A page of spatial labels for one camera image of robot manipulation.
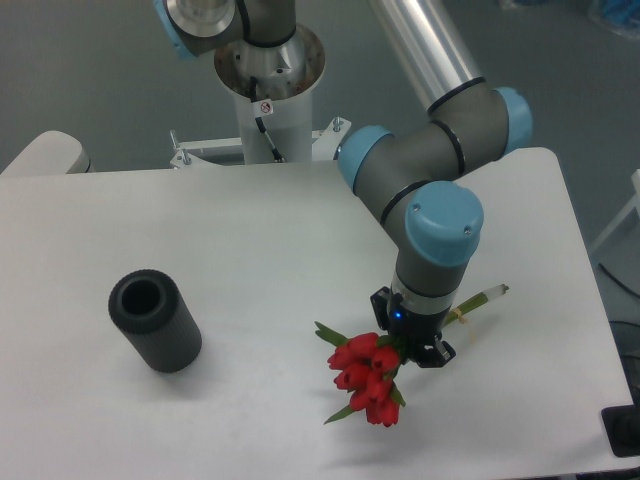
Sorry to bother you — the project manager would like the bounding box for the white pedestal base frame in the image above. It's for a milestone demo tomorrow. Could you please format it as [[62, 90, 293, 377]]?
[[170, 116, 352, 169]]

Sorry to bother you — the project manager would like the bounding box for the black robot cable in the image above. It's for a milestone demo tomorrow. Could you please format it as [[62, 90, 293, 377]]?
[[248, 75, 287, 164]]

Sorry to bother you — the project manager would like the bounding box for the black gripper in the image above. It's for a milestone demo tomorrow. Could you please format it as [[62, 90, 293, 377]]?
[[370, 286, 456, 369]]

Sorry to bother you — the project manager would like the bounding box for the black device at table edge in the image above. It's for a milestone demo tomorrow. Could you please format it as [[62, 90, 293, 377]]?
[[601, 405, 639, 458]]

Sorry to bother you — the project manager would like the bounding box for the blue object top right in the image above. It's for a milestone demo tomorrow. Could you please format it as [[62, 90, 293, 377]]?
[[588, 0, 639, 39]]

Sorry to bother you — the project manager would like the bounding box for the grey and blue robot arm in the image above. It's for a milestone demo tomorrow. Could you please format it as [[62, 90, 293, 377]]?
[[155, 1, 532, 368]]

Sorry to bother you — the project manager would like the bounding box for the white chair backrest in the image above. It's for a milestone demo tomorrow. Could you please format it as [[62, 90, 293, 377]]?
[[1, 130, 95, 178]]

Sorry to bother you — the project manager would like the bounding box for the dark grey ribbed vase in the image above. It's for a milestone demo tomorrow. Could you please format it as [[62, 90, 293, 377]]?
[[108, 269, 202, 373]]

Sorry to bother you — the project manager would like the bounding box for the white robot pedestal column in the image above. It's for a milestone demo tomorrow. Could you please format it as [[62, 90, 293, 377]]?
[[214, 24, 326, 164]]

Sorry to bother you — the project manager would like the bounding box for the black cable on floor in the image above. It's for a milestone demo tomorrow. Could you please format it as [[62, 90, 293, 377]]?
[[598, 263, 640, 297]]

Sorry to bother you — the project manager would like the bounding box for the white frame at right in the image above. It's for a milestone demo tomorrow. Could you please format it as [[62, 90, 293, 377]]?
[[588, 170, 639, 258]]

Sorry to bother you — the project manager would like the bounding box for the red tulip bouquet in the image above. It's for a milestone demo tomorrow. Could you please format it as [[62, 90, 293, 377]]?
[[313, 282, 511, 428]]

